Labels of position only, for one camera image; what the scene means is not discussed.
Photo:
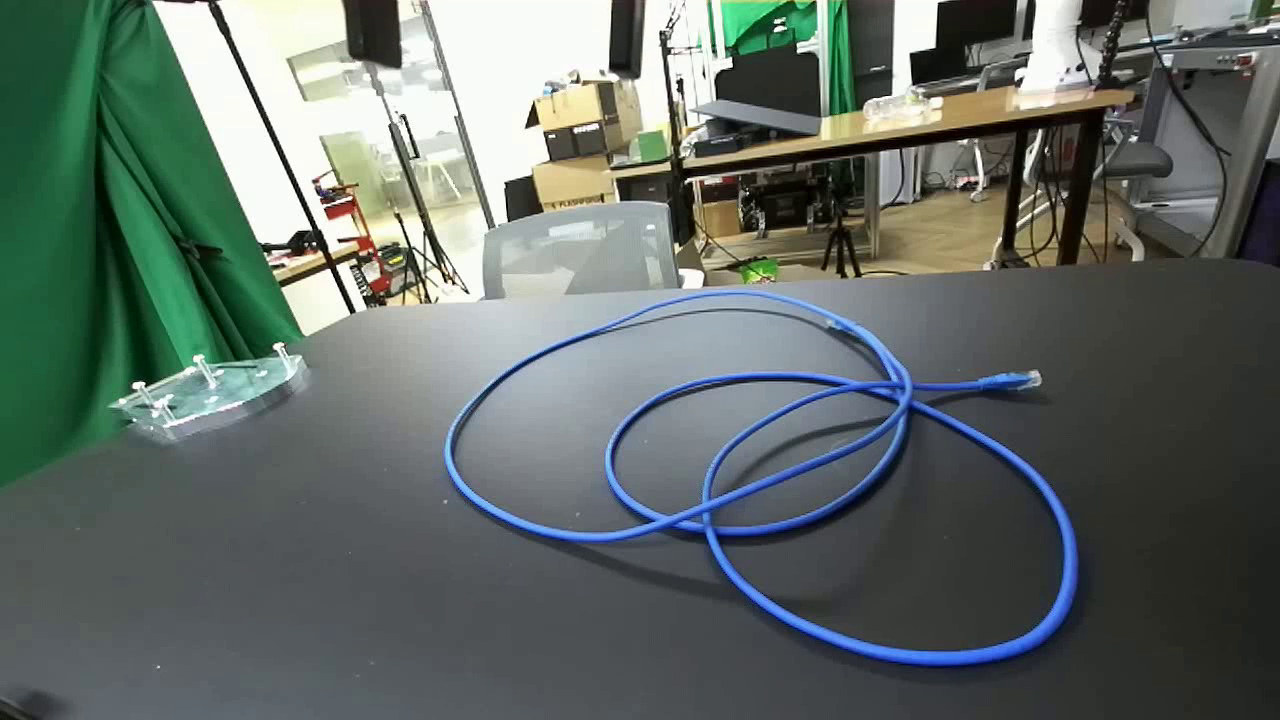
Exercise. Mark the grey mesh office chair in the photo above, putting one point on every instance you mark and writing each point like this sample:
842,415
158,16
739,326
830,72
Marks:
583,248

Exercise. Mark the cardboard box stack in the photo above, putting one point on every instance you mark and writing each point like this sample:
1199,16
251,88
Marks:
586,125

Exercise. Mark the clear acrylic plate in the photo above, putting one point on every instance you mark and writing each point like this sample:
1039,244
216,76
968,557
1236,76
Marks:
209,395

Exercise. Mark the long wooden desk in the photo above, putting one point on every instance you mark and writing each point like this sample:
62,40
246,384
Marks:
936,122

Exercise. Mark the black light stand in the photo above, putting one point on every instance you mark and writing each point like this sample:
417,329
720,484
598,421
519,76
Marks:
279,149

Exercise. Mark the green backdrop cloth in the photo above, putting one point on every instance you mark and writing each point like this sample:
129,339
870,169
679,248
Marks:
120,241

